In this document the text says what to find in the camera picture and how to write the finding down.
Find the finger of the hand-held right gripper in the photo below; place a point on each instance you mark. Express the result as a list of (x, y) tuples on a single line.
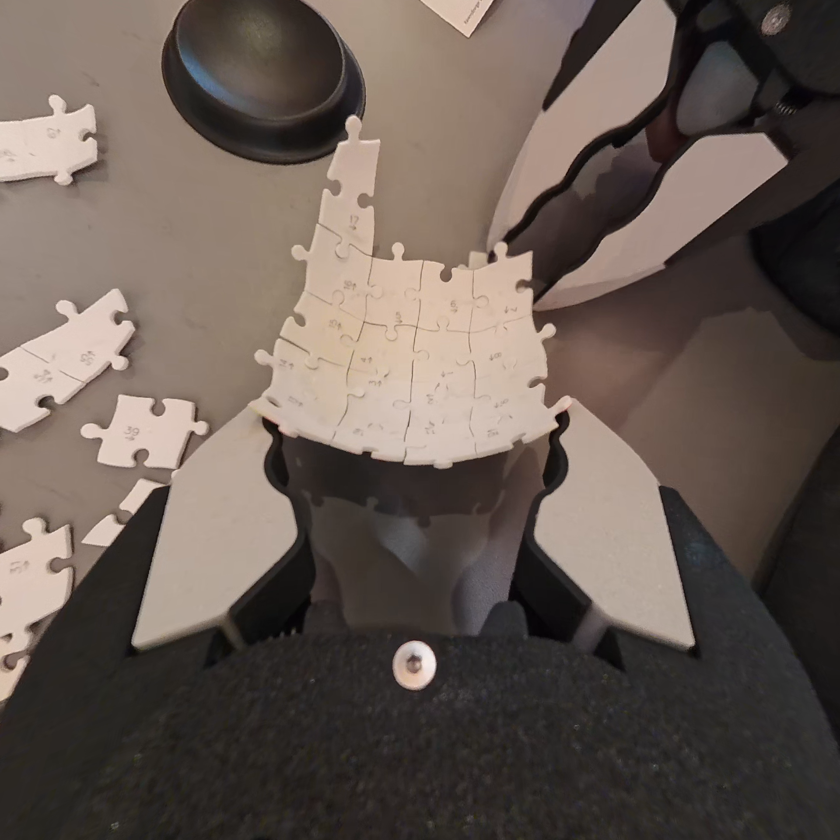
[(590, 111), (695, 197)]

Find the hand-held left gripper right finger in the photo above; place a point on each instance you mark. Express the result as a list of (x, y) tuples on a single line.
[(610, 538)]

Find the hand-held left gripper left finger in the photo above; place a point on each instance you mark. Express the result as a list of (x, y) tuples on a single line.
[(223, 538)]

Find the assembled curved puzzle ball section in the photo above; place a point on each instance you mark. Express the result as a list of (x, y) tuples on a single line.
[(420, 354)]

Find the pile of white puzzle pieces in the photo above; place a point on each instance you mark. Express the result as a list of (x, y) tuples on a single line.
[(72, 354)]

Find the black round puzzle stand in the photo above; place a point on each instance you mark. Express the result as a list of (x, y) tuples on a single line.
[(262, 72)]

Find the joined white puzzle strip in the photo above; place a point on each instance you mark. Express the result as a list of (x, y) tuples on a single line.
[(39, 141)]

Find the white paper instruction sheet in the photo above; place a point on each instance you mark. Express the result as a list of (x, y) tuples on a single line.
[(459, 13)]

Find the person's dark trousers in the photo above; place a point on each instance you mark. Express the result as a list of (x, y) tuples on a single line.
[(807, 525)]

